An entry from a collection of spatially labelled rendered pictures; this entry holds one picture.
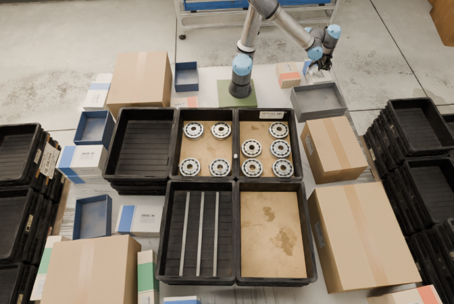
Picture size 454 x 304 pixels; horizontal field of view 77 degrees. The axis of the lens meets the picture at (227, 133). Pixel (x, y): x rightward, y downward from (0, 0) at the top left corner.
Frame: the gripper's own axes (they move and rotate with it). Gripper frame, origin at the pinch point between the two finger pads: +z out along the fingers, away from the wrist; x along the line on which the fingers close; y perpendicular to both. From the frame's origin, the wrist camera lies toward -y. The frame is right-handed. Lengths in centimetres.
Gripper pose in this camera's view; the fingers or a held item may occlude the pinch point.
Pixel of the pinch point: (317, 72)
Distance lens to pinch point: 195.4
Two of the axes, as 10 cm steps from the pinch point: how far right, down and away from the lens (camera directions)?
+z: 0.1, 5.4, 8.4
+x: 9.9, -1.2, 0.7
